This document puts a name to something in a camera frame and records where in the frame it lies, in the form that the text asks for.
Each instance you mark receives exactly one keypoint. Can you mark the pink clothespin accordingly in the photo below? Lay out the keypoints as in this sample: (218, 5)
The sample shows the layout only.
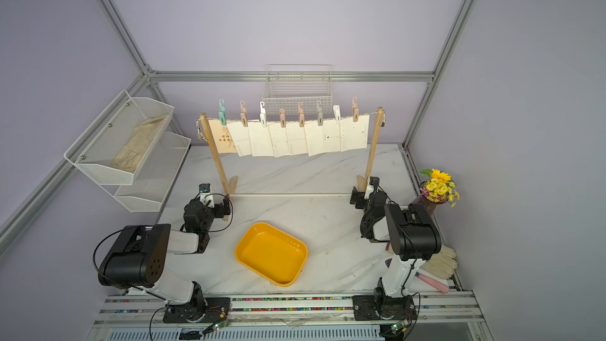
(282, 118)
(301, 115)
(355, 109)
(243, 113)

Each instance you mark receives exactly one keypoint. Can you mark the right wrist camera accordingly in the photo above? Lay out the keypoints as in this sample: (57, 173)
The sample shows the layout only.
(374, 182)

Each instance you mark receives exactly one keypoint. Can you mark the purple vase with flowers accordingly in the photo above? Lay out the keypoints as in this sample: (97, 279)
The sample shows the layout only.
(439, 188)

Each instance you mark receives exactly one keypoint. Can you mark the white postcard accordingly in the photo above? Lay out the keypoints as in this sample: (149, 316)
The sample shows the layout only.
(260, 139)
(331, 134)
(354, 134)
(314, 138)
(296, 139)
(279, 139)
(240, 137)

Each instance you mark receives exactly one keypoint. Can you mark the green clothespin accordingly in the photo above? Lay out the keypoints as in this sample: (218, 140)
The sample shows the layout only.
(222, 113)

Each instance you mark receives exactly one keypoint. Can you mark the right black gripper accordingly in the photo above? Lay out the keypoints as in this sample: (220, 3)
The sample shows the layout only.
(360, 196)

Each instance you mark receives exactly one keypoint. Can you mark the yellow plastic tray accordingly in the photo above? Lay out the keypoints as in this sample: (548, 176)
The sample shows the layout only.
(272, 254)

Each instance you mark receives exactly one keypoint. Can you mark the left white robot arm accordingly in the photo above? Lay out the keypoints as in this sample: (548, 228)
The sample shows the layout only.
(137, 259)

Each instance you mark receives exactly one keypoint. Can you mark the white wire basket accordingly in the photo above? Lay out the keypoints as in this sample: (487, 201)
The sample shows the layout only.
(290, 87)

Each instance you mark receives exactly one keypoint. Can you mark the wooden string rack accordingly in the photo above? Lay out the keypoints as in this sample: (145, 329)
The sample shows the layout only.
(230, 185)

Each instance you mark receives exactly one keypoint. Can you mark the white clothespin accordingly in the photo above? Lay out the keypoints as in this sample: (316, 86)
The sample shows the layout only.
(337, 113)
(263, 114)

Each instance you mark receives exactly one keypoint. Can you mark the white mesh wall shelf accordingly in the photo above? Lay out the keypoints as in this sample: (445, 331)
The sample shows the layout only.
(147, 189)

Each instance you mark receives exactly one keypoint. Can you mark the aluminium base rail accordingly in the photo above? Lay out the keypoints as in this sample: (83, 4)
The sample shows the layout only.
(333, 316)

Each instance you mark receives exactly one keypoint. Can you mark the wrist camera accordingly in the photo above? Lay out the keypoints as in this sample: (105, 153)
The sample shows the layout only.
(204, 188)
(374, 182)

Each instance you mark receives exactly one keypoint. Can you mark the purple pink scoop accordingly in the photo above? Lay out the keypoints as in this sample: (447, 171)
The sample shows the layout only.
(433, 283)

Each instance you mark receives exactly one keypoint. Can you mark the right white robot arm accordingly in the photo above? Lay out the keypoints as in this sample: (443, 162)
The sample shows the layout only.
(413, 238)

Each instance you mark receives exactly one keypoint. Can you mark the beige glove in shelf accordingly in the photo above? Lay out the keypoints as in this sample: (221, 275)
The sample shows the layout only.
(132, 153)

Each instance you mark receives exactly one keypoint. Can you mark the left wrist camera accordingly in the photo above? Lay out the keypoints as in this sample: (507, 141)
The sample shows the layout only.
(204, 188)

